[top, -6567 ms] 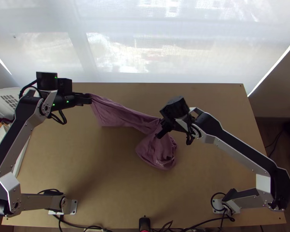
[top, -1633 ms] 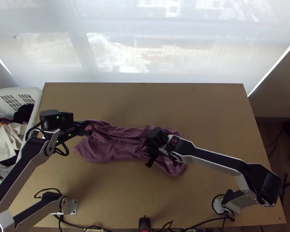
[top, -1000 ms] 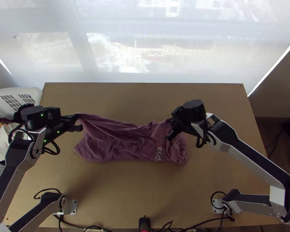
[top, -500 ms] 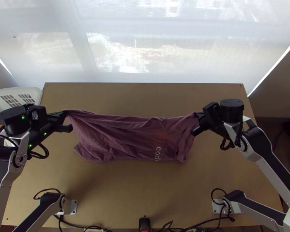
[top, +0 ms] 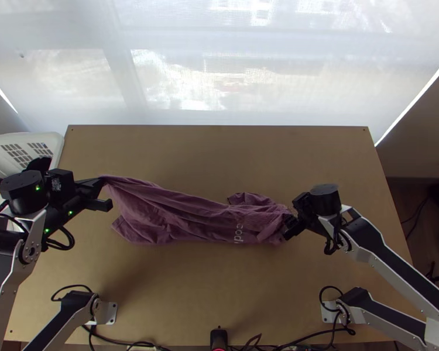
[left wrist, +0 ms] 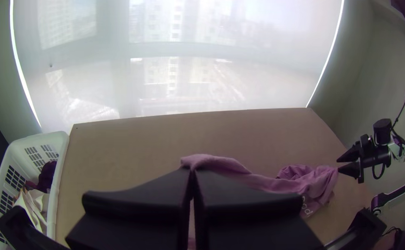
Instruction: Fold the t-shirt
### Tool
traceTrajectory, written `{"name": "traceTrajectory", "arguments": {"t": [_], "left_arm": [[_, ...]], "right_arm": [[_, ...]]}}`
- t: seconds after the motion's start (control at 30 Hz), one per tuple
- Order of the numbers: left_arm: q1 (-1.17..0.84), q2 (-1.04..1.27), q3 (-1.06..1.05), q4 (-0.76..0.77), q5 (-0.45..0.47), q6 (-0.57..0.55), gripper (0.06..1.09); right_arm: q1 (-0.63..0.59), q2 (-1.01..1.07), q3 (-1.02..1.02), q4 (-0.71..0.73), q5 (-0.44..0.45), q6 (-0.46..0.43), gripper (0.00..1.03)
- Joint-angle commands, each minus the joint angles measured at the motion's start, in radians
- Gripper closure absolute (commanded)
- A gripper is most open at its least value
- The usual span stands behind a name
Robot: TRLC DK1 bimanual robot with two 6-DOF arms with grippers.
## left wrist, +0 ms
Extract dark garment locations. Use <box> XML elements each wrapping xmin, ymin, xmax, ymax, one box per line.
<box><xmin>25</xmin><ymin>160</ymin><xmax>58</xmax><ymax>194</ymax></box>

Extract pink t-shirt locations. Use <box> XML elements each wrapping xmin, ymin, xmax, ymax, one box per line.
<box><xmin>180</xmin><ymin>154</ymin><xmax>340</xmax><ymax>219</ymax></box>

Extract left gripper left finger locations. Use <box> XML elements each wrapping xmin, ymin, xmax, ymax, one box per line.
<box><xmin>65</xmin><ymin>168</ymin><xmax>193</xmax><ymax>250</ymax></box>

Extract white translucent window blind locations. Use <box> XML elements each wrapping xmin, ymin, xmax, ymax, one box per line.
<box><xmin>9</xmin><ymin>0</ymin><xmax>344</xmax><ymax>135</ymax></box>

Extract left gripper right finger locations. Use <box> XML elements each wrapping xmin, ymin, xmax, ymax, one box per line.
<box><xmin>192</xmin><ymin>169</ymin><xmax>325</xmax><ymax>250</ymax></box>

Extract white laundry basket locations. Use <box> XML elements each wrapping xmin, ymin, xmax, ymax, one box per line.
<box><xmin>0</xmin><ymin>131</ymin><xmax>70</xmax><ymax>250</ymax></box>

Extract white garment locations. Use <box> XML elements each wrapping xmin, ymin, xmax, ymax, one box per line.
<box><xmin>12</xmin><ymin>187</ymin><xmax>51</xmax><ymax>234</ymax></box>

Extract black cable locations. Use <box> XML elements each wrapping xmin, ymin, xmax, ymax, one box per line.
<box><xmin>392</xmin><ymin>86</ymin><xmax>405</xmax><ymax>131</ymax></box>

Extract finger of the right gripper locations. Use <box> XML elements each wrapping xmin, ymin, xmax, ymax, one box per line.
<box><xmin>336</xmin><ymin>141</ymin><xmax>362</xmax><ymax>163</ymax></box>
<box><xmin>337</xmin><ymin>161</ymin><xmax>363</xmax><ymax>180</ymax></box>

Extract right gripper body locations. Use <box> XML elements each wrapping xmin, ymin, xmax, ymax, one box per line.
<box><xmin>357</xmin><ymin>134</ymin><xmax>392</xmax><ymax>184</ymax></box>

